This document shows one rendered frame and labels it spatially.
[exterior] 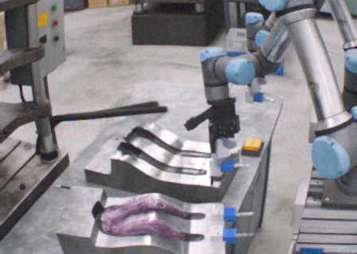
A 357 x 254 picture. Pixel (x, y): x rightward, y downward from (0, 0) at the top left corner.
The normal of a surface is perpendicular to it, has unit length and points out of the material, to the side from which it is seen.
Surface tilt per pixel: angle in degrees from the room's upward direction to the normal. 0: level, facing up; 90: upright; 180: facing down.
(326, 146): 97
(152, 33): 90
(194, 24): 90
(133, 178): 90
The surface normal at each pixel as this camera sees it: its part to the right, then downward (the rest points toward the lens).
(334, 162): -0.79, 0.41
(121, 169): -0.36, 0.45
